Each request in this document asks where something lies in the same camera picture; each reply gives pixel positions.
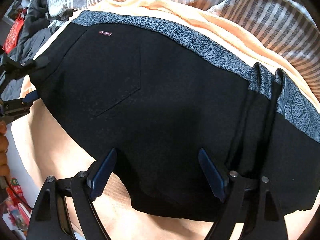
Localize black pants grey waistband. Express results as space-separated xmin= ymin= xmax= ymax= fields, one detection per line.
xmin=30 ymin=11 xmax=319 ymax=222

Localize red patterned cloth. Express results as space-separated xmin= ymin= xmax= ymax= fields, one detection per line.
xmin=3 ymin=8 xmax=27 ymax=54

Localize person's left hand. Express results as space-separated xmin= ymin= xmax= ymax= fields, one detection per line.
xmin=0 ymin=121 xmax=10 ymax=181

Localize dark grey shirt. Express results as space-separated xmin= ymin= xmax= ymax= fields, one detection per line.
xmin=1 ymin=0 xmax=56 ymax=102

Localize red packages on floor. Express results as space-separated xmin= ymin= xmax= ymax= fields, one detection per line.
xmin=1 ymin=177 xmax=33 ymax=239

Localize grey white striped blanket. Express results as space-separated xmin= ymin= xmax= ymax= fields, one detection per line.
xmin=47 ymin=0 xmax=319 ymax=96

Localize peach bed sheet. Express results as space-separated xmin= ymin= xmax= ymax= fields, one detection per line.
xmin=11 ymin=0 xmax=316 ymax=239

